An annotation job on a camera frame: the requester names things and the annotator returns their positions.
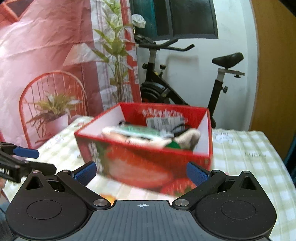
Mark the checkered bunny tablecloth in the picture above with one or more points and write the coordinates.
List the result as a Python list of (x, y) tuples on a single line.
[(233, 152)]

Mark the dark window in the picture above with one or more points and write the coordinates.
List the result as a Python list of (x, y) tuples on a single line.
[(183, 19)]

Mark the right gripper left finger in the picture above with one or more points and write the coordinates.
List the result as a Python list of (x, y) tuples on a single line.
[(75, 183)]

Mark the black and grey cloth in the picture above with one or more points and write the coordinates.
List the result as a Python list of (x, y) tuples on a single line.
[(179, 129)]

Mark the green cloth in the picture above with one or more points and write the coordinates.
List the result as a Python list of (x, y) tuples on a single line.
[(173, 145)]

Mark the red printed backdrop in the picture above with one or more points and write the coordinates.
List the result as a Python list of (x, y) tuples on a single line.
[(61, 60)]

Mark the red cardboard box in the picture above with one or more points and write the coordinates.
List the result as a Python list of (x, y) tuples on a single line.
[(144, 167)]

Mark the white plastic bag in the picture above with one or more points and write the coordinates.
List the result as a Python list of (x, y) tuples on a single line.
[(138, 21)]

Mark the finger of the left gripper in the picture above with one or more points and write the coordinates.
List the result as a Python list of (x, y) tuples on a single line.
[(14, 150), (27, 166)]

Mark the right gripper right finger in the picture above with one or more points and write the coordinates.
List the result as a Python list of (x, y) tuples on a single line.
[(207, 183)]

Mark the wooden door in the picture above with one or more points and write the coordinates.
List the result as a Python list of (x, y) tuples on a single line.
[(274, 110)]

